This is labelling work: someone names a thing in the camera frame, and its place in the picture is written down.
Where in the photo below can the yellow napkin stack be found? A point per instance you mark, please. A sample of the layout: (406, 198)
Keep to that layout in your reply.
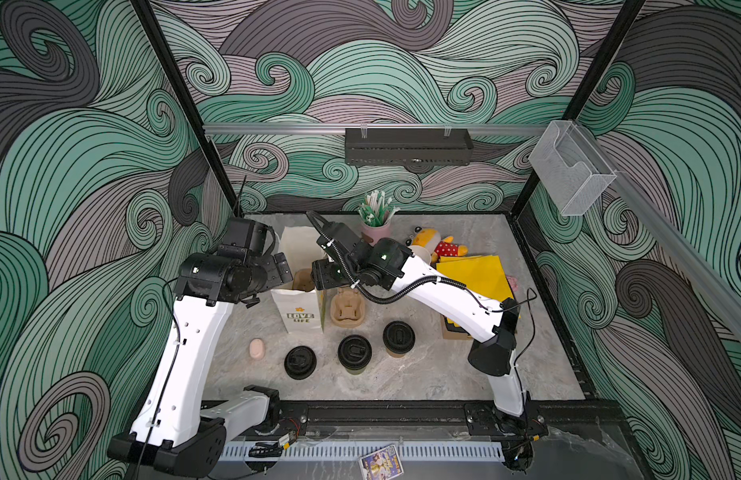
(484, 275)

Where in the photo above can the wrapped straws bundle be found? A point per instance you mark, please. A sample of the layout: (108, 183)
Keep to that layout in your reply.
(377, 209)

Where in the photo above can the colourful card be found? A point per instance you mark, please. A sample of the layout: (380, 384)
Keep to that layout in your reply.
(383, 464)

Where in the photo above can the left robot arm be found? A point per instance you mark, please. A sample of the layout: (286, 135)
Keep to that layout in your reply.
(174, 433)

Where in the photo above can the brown cardboard cup carrier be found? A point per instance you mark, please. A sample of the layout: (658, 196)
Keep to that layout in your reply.
(347, 309)

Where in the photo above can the green paper coffee cup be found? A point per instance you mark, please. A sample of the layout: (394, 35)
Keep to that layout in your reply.
(355, 371)

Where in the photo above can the clear acrylic wall holder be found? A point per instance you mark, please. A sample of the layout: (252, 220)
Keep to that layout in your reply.
(572, 167)

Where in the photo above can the pink small object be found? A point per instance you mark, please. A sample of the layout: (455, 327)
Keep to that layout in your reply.
(257, 349)

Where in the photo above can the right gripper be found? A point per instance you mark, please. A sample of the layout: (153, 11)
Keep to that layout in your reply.
(335, 246)

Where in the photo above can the brown paper coffee cup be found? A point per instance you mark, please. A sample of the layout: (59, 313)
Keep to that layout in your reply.
(399, 354)

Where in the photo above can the yellow plush toy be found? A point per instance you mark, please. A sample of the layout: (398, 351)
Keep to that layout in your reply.
(429, 245)

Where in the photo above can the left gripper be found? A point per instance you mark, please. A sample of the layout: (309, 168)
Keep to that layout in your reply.
(274, 277)

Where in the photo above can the black cup lid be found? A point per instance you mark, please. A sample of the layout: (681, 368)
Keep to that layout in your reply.
(399, 336)
(355, 351)

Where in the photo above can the black wall shelf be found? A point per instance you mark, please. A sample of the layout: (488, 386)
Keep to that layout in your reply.
(399, 146)

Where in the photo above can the white cable duct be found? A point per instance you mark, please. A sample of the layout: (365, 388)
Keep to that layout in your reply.
(447, 451)

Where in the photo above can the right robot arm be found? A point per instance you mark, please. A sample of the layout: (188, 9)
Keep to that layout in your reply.
(492, 324)

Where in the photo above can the stack of black lids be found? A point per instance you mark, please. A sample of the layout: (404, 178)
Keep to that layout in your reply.
(300, 362)

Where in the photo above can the white paper bag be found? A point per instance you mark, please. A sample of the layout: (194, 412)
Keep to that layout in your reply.
(300, 304)

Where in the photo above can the pink straw holder cup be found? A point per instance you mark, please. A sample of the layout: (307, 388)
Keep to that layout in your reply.
(372, 234)

